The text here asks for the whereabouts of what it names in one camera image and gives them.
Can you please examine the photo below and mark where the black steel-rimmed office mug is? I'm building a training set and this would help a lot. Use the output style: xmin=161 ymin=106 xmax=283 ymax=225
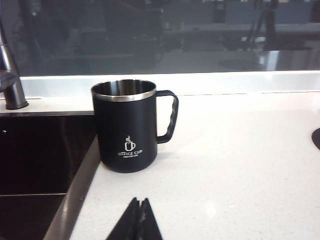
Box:
xmin=90 ymin=79 xmax=180 ymax=174

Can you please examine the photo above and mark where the steel faucet lever handle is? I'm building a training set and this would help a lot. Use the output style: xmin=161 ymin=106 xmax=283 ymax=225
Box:
xmin=0 ymin=70 xmax=18 ymax=94

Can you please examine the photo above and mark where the black round flat pad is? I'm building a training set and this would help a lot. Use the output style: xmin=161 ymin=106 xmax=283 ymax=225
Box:
xmin=309 ymin=127 xmax=320 ymax=152

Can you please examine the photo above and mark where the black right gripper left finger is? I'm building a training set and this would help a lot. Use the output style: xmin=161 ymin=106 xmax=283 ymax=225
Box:
xmin=106 ymin=197 xmax=141 ymax=240

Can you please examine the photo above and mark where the white raised counter ledge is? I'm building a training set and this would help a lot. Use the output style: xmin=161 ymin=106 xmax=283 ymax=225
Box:
xmin=19 ymin=70 xmax=320 ymax=99

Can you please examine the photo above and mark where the black sink basin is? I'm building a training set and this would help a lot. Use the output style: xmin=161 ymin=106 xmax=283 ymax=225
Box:
xmin=0 ymin=110 xmax=103 ymax=240

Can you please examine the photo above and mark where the stainless steel faucet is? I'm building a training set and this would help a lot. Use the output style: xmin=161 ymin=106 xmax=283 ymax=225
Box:
xmin=0 ymin=21 xmax=29 ymax=111

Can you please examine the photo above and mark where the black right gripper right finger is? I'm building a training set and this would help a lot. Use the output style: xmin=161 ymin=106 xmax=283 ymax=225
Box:
xmin=136 ymin=197 xmax=165 ymax=240

